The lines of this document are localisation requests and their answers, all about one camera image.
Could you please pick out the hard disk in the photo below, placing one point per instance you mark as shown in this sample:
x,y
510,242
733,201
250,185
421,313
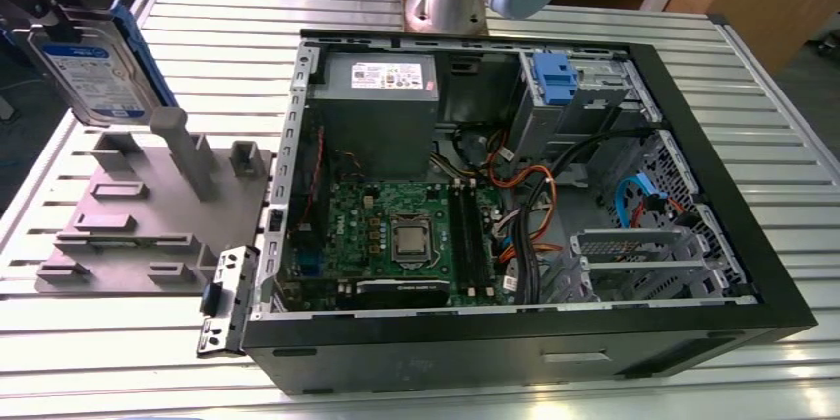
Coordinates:
x,y
98,76

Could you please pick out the metal disk bay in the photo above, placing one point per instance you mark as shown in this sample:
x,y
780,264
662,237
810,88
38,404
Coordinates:
x,y
629,265

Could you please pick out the grey parts rack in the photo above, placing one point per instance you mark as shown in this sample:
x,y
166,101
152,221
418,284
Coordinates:
x,y
164,223

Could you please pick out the green RAM stick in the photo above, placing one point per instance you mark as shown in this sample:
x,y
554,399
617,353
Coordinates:
x,y
124,244

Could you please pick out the grey power supply unit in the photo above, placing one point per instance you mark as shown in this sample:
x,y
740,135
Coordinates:
x,y
373,130

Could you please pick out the metal expansion slot latch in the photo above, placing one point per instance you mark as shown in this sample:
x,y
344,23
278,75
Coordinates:
x,y
232,272

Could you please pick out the small black plug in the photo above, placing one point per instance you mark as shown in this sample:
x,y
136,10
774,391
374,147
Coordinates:
x,y
210,299

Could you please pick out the green motherboard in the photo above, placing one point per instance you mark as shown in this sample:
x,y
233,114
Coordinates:
x,y
354,243

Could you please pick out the silver CPU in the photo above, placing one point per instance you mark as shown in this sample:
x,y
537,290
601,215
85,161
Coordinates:
x,y
412,241

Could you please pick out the blue drive latch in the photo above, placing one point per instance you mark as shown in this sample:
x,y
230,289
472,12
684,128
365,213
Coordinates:
x,y
554,80

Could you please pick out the CPU socket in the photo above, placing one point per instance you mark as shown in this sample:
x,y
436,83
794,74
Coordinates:
x,y
413,263

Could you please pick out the black RAM slot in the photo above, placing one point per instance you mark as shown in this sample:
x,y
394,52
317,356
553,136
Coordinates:
x,y
478,238
461,238

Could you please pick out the black graphics card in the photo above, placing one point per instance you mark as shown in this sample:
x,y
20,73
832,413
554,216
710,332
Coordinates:
x,y
400,292

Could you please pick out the silver optical drive cage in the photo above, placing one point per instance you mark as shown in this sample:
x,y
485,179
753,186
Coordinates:
x,y
590,115

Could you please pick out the black PC case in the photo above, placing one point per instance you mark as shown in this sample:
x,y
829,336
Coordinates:
x,y
458,356

